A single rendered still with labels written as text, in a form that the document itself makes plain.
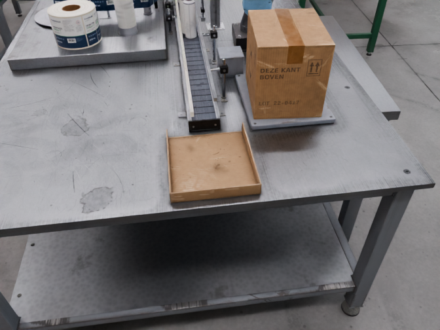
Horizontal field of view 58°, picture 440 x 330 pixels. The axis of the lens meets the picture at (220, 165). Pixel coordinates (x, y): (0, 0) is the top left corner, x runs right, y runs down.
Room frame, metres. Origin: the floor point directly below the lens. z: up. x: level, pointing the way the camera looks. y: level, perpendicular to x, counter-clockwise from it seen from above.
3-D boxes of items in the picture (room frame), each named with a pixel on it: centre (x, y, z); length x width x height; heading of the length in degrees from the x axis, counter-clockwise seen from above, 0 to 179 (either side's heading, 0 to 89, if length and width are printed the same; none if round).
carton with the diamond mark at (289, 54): (1.29, -0.23, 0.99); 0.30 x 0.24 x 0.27; 2
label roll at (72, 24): (1.74, 0.63, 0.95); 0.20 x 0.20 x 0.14
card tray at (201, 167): (0.93, 0.03, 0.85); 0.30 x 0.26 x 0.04; 7
